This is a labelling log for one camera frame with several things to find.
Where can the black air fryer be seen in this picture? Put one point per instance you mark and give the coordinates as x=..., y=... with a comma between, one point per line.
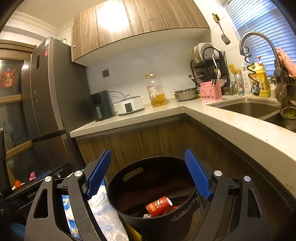
x=101, y=104

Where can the hanging spatula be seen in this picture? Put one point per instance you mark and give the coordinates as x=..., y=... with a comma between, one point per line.
x=224, y=38

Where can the wooden cabinets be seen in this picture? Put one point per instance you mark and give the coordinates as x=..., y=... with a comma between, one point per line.
x=112, y=27
x=171, y=137

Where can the white spoon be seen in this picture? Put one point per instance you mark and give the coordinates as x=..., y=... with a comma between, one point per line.
x=217, y=70

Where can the dark grey refrigerator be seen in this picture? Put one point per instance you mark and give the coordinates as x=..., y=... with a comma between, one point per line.
x=56, y=101

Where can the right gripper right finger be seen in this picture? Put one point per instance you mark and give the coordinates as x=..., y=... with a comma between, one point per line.
x=234, y=210

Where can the yellow detergent bottle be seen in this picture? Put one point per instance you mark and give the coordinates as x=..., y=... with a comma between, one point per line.
x=260, y=84

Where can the white bottle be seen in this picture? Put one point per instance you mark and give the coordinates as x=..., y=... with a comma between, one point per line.
x=247, y=83

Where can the pink utensil holder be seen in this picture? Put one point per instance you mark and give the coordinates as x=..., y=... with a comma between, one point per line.
x=210, y=92

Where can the white rice cooker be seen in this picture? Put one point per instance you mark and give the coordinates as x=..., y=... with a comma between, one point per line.
x=129, y=105

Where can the lower wooden cabinets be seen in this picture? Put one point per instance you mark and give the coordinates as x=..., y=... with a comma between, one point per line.
x=171, y=137

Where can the wooden glass sliding door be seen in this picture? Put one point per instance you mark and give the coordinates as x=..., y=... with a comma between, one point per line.
x=18, y=144

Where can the red mesh plastic bag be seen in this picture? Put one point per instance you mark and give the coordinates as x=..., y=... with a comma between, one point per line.
x=17, y=184

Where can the black dish rack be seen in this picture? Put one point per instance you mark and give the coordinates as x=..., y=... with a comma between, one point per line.
x=205, y=58

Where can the steel bowl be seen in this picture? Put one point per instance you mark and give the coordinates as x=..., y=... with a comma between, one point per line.
x=186, y=94

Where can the window blinds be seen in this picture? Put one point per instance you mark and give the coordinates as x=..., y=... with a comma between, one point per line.
x=266, y=18

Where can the steel sink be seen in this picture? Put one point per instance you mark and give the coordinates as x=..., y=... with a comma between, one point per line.
x=263, y=109

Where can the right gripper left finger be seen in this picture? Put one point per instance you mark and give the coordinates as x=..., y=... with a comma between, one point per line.
x=47, y=218

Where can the cooking oil bottle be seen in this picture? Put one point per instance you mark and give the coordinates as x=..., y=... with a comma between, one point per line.
x=155, y=90

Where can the black trash bin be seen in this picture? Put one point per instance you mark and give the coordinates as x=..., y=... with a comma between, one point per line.
x=147, y=180

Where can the beverage can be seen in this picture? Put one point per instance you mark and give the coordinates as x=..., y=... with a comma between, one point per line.
x=239, y=82

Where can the wooden upper cabinets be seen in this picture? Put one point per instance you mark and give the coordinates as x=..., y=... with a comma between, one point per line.
x=112, y=27

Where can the pink plastic bag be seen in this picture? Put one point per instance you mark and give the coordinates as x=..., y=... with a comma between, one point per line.
x=32, y=176

